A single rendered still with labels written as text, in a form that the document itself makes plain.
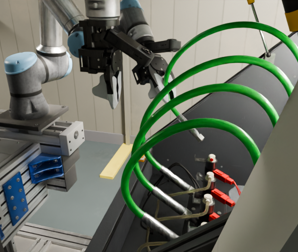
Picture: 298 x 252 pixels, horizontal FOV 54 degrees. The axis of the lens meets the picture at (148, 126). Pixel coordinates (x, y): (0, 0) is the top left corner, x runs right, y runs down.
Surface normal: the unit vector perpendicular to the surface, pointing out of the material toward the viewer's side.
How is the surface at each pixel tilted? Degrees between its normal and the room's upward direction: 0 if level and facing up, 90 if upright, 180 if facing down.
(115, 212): 0
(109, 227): 0
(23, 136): 90
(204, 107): 90
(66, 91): 90
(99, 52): 90
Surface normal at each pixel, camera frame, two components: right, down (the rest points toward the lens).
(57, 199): 0.00, -0.91
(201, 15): -0.26, 0.41
